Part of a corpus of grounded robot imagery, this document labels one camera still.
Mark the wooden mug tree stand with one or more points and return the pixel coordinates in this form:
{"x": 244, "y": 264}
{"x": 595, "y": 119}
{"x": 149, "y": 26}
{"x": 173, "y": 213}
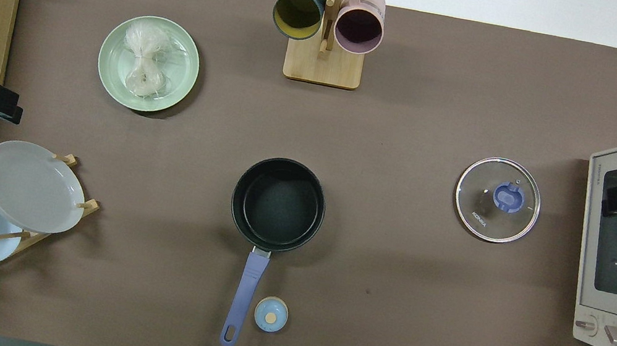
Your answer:
{"x": 322, "y": 65}

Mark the dark teal mug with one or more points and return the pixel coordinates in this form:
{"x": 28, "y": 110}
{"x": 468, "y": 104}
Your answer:
{"x": 297, "y": 14}

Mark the brown table mat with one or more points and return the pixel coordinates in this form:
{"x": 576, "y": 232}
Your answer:
{"x": 392, "y": 274}

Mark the grey plate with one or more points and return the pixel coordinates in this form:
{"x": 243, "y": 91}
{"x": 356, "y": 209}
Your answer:
{"x": 30, "y": 186}

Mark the glass lid purple knob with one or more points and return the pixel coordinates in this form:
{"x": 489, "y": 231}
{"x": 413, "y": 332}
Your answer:
{"x": 498, "y": 200}

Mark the pink mug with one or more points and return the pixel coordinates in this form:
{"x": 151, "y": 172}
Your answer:
{"x": 359, "y": 28}

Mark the light green plate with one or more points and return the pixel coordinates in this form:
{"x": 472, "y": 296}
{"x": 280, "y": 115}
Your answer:
{"x": 177, "y": 60}

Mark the wooden plate rack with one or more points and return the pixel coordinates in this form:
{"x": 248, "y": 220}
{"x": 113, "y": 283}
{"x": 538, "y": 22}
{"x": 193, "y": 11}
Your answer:
{"x": 37, "y": 240}

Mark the translucent vermicelli bundle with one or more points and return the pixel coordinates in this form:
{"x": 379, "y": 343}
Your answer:
{"x": 143, "y": 67}

